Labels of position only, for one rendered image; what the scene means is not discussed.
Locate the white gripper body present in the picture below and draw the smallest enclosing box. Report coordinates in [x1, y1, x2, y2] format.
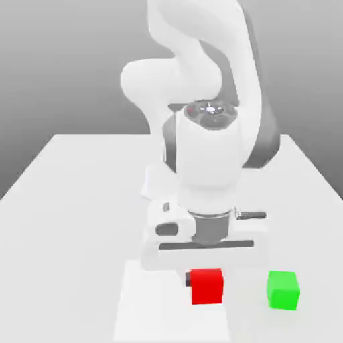
[141, 229, 269, 271]

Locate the small red cube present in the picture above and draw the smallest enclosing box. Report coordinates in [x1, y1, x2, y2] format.
[190, 267, 224, 305]

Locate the small green cube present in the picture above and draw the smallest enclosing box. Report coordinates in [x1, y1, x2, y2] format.
[266, 270, 301, 311]

